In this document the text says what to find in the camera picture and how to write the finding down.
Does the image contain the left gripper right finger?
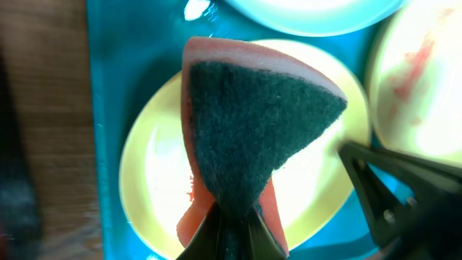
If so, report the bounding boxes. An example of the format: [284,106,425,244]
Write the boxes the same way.
[339,142,461,260]

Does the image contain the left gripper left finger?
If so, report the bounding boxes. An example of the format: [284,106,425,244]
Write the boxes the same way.
[177,202,287,260]

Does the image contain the green rimmed plate front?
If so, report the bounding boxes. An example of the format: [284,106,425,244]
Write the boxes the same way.
[119,40,371,259]

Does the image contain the green rimmed plate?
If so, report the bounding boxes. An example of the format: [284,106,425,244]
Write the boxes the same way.
[366,0,461,167]
[119,40,371,259]

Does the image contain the green and orange sponge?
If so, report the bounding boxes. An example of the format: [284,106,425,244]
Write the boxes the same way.
[180,37,347,257]

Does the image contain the light blue plate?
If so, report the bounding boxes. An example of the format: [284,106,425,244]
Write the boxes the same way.
[227,0,409,37]

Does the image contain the black tray with red liquid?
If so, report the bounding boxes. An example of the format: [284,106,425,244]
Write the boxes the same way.
[1,59,42,260]

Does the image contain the teal plastic tray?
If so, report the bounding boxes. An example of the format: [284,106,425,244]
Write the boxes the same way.
[86,0,409,259]

